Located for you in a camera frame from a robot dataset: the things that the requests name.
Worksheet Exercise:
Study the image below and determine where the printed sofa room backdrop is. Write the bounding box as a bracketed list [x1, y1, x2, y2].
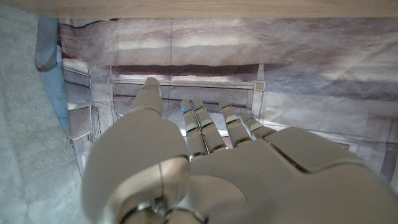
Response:
[58, 17, 398, 185]

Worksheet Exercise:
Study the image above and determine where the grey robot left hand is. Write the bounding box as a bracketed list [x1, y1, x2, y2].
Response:
[80, 77, 398, 224]

